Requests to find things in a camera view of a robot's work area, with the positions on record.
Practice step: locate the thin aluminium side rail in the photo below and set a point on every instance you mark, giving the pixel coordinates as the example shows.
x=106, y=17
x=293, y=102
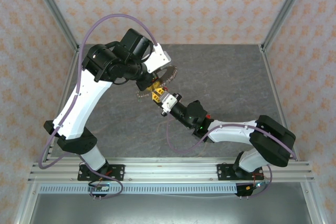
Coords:
x=68, y=79
x=279, y=103

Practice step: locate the grey metal sheet panel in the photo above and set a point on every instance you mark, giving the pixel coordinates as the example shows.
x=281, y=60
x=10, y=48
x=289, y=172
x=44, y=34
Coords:
x=170, y=209

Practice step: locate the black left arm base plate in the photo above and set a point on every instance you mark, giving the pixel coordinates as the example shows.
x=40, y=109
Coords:
x=116, y=172

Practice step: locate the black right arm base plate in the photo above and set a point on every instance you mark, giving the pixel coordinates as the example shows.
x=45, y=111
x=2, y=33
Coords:
x=224, y=172

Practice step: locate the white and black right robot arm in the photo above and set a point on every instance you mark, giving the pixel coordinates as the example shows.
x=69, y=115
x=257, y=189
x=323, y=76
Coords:
x=231, y=134

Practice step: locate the black electronics bracket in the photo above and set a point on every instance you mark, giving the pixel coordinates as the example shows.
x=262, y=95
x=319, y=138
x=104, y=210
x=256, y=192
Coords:
x=246, y=191
x=99, y=190

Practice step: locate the metal disc with key rings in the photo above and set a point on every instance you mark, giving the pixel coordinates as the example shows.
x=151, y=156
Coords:
x=170, y=75

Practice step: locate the aluminium frame post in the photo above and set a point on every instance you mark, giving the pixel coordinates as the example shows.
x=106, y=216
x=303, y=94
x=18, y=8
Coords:
x=287, y=11
x=55, y=11

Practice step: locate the aluminium frame leg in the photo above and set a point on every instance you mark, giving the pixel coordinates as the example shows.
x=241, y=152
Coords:
x=311, y=203
x=26, y=203

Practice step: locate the wide aluminium mounting rail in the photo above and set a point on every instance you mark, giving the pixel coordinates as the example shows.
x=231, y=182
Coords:
x=170, y=169

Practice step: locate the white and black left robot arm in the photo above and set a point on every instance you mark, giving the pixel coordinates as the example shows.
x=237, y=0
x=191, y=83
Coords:
x=84, y=103

